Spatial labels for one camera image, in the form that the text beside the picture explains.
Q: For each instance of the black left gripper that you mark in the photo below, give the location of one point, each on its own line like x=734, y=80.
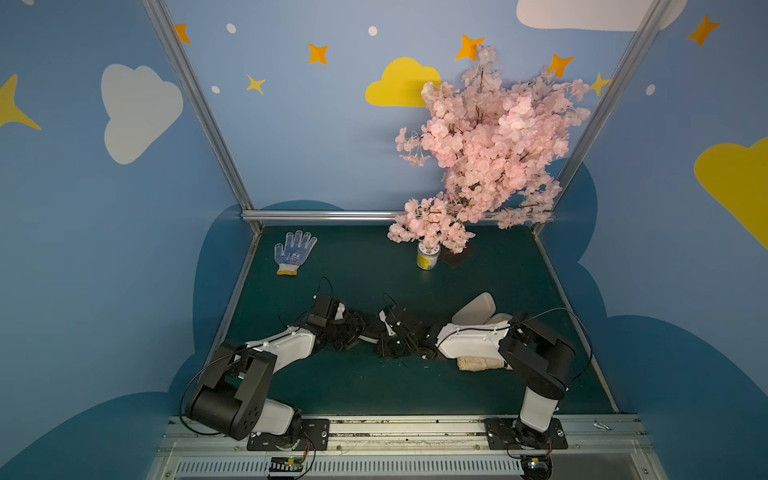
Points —
x=349, y=330

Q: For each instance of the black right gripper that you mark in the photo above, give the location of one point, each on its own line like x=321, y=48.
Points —
x=399, y=337

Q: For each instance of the beige umbrella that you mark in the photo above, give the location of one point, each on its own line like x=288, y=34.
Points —
x=477, y=364

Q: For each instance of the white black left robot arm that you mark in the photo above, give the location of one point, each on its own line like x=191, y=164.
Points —
x=229, y=395

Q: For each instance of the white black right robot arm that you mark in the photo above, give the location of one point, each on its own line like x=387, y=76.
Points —
x=536, y=353

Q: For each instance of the yellow white tin can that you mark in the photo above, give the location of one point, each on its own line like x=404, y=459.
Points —
x=427, y=257

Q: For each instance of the white blue dotted work glove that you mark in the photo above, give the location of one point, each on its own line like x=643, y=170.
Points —
x=293, y=252

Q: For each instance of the dark brown tree base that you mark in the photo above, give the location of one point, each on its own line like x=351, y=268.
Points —
x=455, y=259

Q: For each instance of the left controller circuit board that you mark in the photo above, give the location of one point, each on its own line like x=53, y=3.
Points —
x=285, y=467

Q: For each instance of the controller circuit board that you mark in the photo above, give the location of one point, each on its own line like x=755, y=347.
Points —
x=285, y=467
x=536, y=468

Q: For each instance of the right controller circuit board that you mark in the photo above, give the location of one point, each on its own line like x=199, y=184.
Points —
x=536, y=468

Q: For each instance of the pink cherry blossom tree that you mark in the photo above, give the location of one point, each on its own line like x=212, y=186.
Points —
x=494, y=144

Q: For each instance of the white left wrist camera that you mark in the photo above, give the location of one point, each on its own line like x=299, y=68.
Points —
x=340, y=313

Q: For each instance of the rear aluminium frame bar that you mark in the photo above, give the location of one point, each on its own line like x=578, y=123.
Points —
x=318, y=216

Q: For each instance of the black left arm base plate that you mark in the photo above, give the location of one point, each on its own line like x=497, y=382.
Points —
x=312, y=434

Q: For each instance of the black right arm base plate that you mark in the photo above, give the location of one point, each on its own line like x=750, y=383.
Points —
x=511, y=434

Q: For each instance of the aluminium front rail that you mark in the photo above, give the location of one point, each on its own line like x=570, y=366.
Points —
x=418, y=447

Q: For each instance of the left aluminium frame post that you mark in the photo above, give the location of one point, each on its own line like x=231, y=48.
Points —
x=162, y=23

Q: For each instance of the aluminium frame post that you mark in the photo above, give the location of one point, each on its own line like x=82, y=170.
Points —
x=646, y=33
x=162, y=23

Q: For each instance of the right aluminium frame post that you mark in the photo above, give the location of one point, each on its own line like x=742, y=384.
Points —
x=646, y=33

